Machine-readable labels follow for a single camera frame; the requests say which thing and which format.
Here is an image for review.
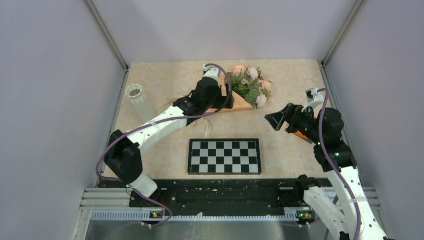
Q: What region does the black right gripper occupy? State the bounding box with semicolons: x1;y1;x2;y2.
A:
265;102;324;144

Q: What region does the black white checkerboard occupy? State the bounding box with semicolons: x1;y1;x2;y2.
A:
187;138;262;175

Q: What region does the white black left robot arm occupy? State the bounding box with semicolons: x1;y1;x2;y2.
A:
101;77;234;207

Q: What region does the flower bouquet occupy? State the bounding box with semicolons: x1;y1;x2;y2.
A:
209;65;272;112

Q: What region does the aluminium frame rail right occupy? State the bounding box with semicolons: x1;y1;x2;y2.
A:
317;0;367;186

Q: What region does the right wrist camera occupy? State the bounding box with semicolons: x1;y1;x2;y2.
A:
301;88;325;113

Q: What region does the aluminium front rail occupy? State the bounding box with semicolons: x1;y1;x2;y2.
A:
79;187;382;222

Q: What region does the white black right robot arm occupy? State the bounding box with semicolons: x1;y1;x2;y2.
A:
264;103;389;240

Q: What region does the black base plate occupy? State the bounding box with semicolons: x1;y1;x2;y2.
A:
97;178;332;218

